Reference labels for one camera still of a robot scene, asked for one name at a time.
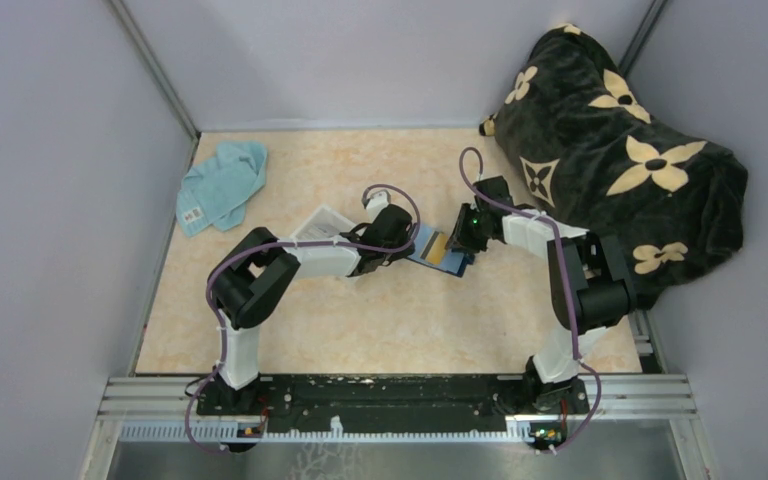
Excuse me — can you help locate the navy blue card holder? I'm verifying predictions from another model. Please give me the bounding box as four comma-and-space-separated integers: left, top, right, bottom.
407, 224, 474, 277

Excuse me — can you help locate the gold credit card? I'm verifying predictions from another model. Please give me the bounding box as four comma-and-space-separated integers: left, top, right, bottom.
420, 231, 449, 265

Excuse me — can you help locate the white plastic card tray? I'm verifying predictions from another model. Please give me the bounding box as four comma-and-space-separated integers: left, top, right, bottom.
290, 204, 357, 242

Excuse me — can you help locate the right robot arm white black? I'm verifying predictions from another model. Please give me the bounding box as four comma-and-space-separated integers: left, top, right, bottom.
449, 176, 636, 412

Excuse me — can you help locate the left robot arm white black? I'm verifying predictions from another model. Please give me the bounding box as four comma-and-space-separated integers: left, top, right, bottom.
194, 204, 419, 415

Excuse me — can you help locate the black floral blanket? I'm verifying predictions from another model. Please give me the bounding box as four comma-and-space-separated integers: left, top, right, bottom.
479, 24, 748, 309

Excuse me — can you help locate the light blue towel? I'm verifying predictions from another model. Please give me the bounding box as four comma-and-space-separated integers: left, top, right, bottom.
176, 141, 268, 238

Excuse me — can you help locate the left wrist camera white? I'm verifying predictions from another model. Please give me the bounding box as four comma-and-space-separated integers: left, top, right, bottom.
364, 190, 391, 222

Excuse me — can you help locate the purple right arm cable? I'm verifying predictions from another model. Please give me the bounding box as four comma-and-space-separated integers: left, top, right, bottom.
458, 146, 604, 455

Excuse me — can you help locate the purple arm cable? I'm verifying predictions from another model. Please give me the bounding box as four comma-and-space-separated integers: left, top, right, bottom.
183, 183, 422, 456
458, 146, 604, 455

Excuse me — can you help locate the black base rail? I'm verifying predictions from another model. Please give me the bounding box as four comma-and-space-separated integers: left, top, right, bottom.
196, 373, 590, 434

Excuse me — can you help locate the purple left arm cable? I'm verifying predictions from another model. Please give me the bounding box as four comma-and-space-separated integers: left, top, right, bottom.
183, 183, 422, 456

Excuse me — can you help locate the aluminium frame rail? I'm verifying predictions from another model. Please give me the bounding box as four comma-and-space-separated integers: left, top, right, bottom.
98, 374, 696, 446

